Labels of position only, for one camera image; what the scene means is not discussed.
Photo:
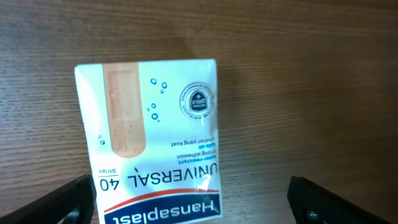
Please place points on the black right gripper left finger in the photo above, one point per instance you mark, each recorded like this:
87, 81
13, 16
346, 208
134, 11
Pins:
72, 203

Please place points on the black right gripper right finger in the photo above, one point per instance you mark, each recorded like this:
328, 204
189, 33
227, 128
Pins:
311, 203

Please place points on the white Hansaplast plaster box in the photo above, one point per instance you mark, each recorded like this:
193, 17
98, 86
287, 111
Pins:
152, 136

